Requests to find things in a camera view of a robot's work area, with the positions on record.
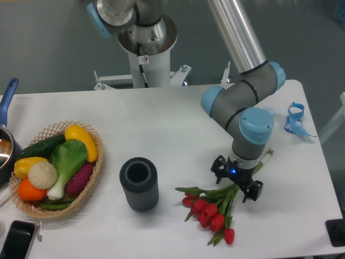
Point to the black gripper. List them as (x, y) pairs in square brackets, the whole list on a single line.
[(240, 171)]

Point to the red tulip bouquet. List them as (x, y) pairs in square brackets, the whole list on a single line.
[(213, 210)]

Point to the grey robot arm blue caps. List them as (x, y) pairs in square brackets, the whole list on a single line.
[(148, 36)]

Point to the small light blue cap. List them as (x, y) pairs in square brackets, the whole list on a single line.
[(270, 110)]

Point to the tangled blue ribbon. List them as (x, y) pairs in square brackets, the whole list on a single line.
[(293, 123)]

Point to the dark grey ribbed vase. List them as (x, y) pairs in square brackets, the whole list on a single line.
[(139, 180)]

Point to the black device at table edge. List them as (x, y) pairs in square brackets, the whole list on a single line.
[(335, 229)]

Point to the purple sweet potato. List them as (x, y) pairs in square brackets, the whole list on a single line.
[(77, 184)]

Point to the green bok choy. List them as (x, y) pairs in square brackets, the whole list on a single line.
[(67, 158)]

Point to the yellow squash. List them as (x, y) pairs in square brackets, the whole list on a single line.
[(79, 133)]

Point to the green pea pods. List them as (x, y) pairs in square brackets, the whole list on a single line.
[(55, 205)]

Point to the cream steamed bun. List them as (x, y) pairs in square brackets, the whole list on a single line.
[(42, 175)]

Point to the green cucumber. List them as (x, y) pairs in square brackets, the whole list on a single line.
[(43, 148)]

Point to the clear pen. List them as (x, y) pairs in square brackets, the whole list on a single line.
[(40, 231)]

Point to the woven wicker basket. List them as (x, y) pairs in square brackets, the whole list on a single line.
[(49, 131)]

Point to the orange fruit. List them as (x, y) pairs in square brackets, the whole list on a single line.
[(28, 192)]

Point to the yellow bell pepper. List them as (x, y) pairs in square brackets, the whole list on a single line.
[(22, 166)]

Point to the black smartphone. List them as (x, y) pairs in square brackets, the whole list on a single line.
[(18, 240)]

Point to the white chair frame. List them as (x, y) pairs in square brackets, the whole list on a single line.
[(333, 124)]

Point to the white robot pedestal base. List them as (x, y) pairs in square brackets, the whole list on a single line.
[(146, 71)]

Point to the blue handled saucepan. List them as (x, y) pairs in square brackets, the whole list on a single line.
[(10, 149)]

